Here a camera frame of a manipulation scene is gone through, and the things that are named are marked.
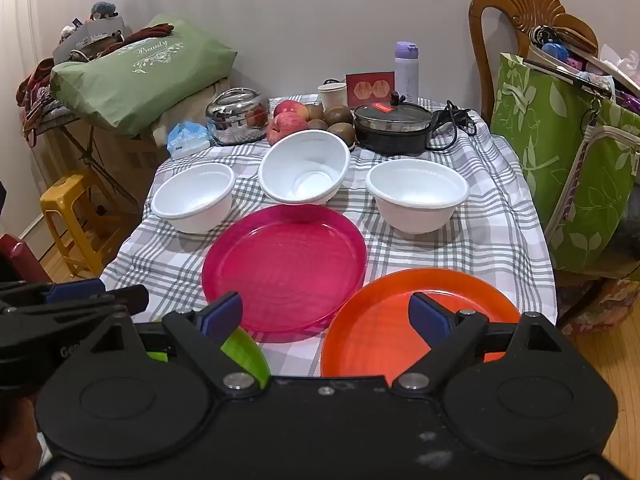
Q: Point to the brown cloth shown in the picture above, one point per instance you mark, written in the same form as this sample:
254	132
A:
157	29

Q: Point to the grey-blue plush toy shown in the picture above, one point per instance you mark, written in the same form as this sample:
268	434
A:
103	8

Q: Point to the black electric pot with lid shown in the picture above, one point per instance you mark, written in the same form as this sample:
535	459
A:
392	117

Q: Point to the grey cardboard box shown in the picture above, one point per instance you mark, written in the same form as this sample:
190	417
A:
95	32

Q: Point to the red apple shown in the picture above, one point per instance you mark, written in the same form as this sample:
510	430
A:
284	127
289	108

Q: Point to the brown cardboard box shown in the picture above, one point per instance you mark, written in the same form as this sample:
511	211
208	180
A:
135	160

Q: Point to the dark red stool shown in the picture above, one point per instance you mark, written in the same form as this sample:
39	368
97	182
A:
17	257

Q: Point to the cream cup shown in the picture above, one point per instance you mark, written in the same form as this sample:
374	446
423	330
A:
332	96

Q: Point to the green plastic plate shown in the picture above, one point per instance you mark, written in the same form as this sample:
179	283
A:
247	355

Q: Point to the grey plaid tablecloth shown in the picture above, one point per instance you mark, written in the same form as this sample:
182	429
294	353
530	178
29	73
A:
475	220

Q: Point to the shiny steel lidded pot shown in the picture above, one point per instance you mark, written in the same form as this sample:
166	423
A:
232	117

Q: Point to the red box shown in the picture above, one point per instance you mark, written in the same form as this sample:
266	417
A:
370	87

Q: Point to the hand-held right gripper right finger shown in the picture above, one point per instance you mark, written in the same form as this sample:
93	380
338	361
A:
426	317

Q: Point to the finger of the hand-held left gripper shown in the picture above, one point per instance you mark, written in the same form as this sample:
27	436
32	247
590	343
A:
135	300
75	291

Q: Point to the beige cushion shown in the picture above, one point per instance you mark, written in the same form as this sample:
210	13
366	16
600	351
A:
200	100

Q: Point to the pile of clothes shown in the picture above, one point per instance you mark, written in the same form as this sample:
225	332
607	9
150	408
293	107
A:
37	90

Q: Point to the white plastic bowl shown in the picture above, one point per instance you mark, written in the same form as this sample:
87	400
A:
417	200
300	170
192	200

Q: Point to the orange plastic plate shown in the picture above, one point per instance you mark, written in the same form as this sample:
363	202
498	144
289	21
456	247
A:
375	330

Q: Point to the green pillow bag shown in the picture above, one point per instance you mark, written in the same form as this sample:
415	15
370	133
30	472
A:
150	75

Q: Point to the floral cushion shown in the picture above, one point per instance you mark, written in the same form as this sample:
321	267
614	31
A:
600	305

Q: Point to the yellow plastic stool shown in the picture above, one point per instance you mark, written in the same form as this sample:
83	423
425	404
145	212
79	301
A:
75	205

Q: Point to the purple thermos bottle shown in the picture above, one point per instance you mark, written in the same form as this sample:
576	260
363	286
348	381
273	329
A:
406	72

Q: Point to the green leaf-print zipper bag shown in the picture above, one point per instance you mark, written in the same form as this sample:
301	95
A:
600	200

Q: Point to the pink plastic plate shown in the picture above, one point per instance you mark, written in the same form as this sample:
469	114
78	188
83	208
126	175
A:
285	265

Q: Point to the brown kiwi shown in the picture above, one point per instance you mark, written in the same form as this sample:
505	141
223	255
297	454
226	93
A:
339	116
314	111
342	135
317	125

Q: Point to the carved wooden chair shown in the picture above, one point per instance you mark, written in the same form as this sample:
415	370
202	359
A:
530	2

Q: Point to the blue tissue pack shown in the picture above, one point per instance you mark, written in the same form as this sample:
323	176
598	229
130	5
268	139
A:
187	139

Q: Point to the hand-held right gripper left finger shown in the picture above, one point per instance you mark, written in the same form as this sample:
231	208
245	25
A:
224	316

